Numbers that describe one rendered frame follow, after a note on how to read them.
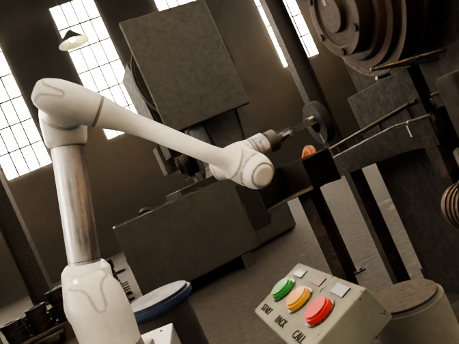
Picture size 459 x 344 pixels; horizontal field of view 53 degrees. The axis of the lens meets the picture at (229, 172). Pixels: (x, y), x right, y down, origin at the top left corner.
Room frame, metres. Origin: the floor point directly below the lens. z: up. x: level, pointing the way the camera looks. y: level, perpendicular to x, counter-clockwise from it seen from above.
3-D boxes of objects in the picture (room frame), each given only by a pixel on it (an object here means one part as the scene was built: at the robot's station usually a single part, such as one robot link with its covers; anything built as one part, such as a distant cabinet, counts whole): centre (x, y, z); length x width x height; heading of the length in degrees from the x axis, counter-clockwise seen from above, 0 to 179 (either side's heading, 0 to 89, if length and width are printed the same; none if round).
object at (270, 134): (1.57, -0.20, 0.83); 0.09 x 0.08 x 0.07; 101
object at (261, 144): (1.56, -0.13, 0.83); 0.09 x 0.06 x 0.09; 11
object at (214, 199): (4.01, 0.60, 0.39); 1.03 x 0.83 x 0.79; 105
